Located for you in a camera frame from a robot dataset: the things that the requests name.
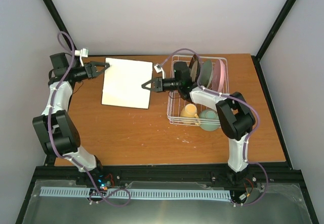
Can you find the right black frame post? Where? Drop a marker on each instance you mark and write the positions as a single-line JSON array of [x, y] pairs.
[[275, 28]]

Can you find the white wire dish rack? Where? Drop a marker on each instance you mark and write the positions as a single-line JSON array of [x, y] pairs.
[[176, 103]]

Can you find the light blue cable duct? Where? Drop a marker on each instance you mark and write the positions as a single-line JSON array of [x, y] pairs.
[[137, 194]]

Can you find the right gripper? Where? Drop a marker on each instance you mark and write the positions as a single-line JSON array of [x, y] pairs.
[[158, 84]]

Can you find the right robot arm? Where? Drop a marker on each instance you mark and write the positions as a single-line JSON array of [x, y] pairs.
[[235, 116]]

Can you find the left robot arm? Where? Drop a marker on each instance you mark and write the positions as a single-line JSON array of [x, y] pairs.
[[54, 128]]

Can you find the teal flower plate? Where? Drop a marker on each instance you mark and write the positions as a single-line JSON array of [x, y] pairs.
[[206, 74]]

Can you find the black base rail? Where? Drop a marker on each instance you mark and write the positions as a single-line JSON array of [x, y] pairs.
[[210, 174]]

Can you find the green ceramic bowl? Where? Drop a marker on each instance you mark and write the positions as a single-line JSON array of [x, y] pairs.
[[209, 120]]

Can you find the left black frame post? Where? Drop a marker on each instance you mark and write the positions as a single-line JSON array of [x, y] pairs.
[[63, 36]]

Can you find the black round plate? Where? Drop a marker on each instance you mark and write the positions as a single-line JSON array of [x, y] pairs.
[[194, 68]]

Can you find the white square plate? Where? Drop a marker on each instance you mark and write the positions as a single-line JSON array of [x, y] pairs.
[[122, 85]]

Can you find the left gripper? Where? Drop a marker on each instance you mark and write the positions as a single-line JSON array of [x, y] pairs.
[[91, 70]]

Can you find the pink round plate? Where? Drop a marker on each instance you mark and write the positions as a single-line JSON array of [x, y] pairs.
[[218, 76]]

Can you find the yellow ceramic mug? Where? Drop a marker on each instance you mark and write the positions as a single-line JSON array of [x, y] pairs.
[[189, 112]]

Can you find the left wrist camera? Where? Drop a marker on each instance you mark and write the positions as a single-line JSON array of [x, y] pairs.
[[82, 53]]

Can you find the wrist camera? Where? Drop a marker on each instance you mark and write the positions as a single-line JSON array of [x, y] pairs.
[[82, 53], [159, 69]]

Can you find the black frame post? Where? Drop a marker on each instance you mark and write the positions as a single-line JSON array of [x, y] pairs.
[[275, 28], [63, 36]]

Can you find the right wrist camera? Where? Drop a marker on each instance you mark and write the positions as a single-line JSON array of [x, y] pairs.
[[159, 69]]

